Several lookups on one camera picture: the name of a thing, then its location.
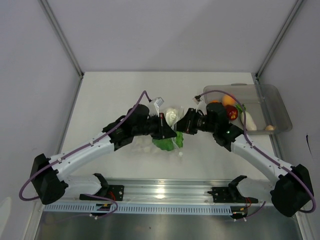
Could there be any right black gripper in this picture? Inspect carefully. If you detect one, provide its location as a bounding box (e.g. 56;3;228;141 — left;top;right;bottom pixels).
171;108;217;136

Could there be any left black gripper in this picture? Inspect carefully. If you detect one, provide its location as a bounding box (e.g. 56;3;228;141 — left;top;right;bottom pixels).
132;112;177;140

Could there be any green lettuce leaf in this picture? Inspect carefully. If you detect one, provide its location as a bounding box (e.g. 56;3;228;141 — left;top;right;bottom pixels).
152;107;185;152

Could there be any clear zip top bag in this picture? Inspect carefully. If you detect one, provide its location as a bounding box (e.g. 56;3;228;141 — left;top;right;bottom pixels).
129;106;187;158

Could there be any red apple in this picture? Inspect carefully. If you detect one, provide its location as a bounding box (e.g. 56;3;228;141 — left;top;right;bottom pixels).
225;105;239;121

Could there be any white daikon radish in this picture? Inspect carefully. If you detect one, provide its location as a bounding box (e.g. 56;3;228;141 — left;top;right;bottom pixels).
235;104;257;131

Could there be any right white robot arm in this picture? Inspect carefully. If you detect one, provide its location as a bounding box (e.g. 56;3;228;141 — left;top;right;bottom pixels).
175;103;317;217

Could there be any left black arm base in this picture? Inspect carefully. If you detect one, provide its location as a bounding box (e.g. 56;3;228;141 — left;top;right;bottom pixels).
79;185;125;201

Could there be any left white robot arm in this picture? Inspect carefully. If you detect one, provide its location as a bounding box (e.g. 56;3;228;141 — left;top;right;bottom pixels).
30;104;177;205

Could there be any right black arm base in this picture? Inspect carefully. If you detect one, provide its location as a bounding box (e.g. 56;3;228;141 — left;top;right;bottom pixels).
207;186;259;204

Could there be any peach fruit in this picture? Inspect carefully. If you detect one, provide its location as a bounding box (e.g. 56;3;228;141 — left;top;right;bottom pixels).
221;94;236;107

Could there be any small garlic bulb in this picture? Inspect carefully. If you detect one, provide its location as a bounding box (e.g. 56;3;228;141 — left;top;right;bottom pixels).
265;125;276;131

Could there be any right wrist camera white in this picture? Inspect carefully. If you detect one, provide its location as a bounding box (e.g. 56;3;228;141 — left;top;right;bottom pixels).
192;95;203;110

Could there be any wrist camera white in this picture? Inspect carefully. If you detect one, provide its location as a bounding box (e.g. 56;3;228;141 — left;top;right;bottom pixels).
147;97;164;116
192;95;203;110

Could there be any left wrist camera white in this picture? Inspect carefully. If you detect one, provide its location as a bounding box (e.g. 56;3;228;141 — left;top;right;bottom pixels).
147;97;164;116

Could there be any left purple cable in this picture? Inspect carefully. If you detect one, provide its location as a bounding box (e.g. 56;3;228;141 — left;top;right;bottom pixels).
19;90;153;221

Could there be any aluminium mounting rail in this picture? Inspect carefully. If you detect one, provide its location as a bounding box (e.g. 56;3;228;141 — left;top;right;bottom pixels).
42;177;273;204

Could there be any grey slotted cable duct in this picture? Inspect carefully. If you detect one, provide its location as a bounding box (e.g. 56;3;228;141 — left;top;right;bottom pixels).
43;202;233;216

